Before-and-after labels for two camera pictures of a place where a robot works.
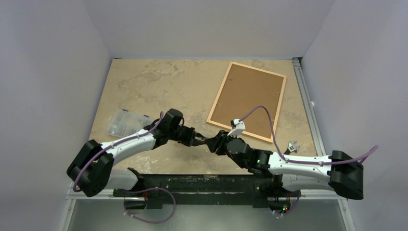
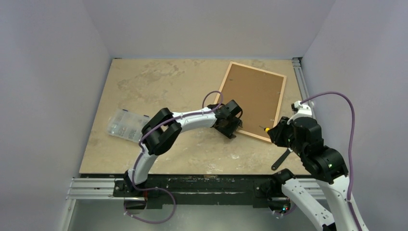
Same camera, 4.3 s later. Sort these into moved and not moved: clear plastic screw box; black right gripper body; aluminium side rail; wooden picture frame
Moved: black right gripper body
Not moved: clear plastic screw box; wooden picture frame; aluminium side rail
